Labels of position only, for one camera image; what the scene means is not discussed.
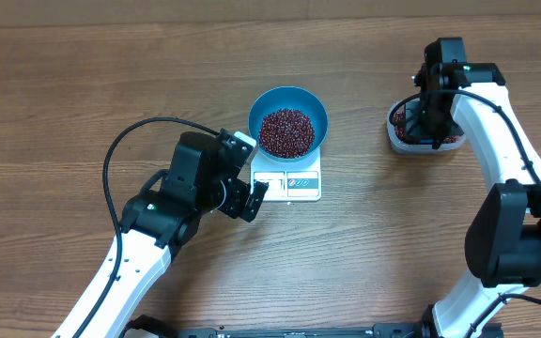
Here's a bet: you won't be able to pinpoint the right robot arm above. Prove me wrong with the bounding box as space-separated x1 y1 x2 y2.
388 38 541 337

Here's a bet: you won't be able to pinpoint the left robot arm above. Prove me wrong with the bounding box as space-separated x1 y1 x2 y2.
54 131 268 337

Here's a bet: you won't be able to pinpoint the white digital kitchen scale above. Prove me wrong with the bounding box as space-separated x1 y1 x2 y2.
250 146 322 203

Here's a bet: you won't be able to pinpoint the teal metal bowl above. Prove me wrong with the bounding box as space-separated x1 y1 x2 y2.
248 86 327 142

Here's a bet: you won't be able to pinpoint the clear plastic food container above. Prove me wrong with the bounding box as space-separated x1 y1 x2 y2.
387 101 466 155

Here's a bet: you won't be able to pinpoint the red adzuki beans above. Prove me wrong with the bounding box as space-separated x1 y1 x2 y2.
257 107 462 160

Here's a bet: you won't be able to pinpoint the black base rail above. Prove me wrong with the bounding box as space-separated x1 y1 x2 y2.
120 315 430 338

